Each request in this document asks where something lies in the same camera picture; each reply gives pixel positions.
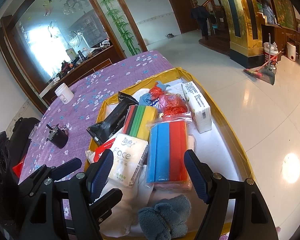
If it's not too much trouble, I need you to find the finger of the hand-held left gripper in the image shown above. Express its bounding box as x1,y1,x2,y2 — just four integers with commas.
18,158,82,198
89,189,123,222

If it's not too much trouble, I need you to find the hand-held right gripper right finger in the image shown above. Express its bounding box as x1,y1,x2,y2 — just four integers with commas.
183,149,280,240

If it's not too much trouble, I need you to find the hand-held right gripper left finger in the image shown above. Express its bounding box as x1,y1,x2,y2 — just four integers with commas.
19,149,115,240

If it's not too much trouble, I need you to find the pink rose tissue pack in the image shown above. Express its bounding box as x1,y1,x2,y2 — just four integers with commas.
154,180,193,193

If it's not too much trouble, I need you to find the blue red sponge pack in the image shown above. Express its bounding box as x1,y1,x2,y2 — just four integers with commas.
145,116,193,188

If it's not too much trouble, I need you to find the white foam box yellow tape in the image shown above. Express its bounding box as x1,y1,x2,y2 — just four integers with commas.
84,67,254,240

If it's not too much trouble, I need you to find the blue knit towel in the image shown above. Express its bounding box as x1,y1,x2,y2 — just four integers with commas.
137,194,192,240

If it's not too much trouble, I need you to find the red orange plastic bag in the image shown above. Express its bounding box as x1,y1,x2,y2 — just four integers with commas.
159,94,188,118

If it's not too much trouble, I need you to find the blue cloth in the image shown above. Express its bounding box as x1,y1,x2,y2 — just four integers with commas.
139,81,170,105

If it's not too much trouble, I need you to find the red white tissue packet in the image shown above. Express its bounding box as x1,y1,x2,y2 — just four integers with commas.
86,140,118,167

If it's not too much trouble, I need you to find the red paper packet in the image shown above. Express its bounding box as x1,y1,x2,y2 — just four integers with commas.
12,160,25,178

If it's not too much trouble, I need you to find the white folded towel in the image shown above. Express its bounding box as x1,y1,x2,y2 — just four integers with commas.
100,170,155,235

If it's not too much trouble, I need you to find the plain white tissue pack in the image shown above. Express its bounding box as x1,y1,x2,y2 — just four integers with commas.
107,132,149,188

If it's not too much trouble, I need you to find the clear plastic cup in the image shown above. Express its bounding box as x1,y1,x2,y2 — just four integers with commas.
29,123,40,137

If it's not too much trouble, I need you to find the black wipes packet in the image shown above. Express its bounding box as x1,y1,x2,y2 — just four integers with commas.
86,91,139,146

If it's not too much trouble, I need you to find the green yellow sponge pack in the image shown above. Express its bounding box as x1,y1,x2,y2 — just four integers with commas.
122,104,158,142

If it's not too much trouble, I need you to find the white tissue pack printed label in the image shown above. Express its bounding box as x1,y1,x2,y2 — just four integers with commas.
181,81,213,134

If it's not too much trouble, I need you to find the white plastic jar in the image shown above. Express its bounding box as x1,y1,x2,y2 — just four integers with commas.
54,83,75,105

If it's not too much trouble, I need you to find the small red mesh bag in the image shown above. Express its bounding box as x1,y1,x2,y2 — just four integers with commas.
148,85,163,97

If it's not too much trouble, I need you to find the purple floral tablecloth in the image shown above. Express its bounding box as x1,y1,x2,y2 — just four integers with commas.
17,50,282,240

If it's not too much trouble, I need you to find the sideboard clutter pile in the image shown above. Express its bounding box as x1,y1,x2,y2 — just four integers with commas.
52,36,114,79

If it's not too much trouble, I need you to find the wooden sideboard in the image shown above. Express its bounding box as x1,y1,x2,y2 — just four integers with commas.
39,45,127,105

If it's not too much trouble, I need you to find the red broom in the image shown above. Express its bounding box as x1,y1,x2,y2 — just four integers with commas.
243,51,282,80

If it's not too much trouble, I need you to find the grey dustpan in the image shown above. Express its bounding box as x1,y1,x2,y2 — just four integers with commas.
259,33,276,85

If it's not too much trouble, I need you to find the wooden staircase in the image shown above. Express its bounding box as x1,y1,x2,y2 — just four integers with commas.
199,0,232,55

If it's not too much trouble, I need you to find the etched glass partition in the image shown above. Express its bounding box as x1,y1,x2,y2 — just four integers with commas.
0,0,125,85

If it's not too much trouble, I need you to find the white red bucket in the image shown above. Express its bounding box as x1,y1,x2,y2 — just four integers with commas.
263,42,278,64

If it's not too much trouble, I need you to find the bamboo painted panel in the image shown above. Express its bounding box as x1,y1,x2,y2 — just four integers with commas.
86,0,142,57

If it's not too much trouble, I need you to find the white appliance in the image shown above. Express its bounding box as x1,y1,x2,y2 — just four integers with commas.
286,42,297,61

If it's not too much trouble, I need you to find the gold pillar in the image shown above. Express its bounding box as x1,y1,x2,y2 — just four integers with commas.
214,0,265,67

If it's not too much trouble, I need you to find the wooden cabinet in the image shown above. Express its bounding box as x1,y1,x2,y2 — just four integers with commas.
256,11,300,55

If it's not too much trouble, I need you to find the brown wooden door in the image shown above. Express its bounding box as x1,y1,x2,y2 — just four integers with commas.
164,0,199,34

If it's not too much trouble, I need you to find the gold landscape painting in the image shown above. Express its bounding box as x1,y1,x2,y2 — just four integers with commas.
265,0,297,29

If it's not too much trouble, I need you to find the black pouch with cables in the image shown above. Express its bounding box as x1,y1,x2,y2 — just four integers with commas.
45,124,69,149

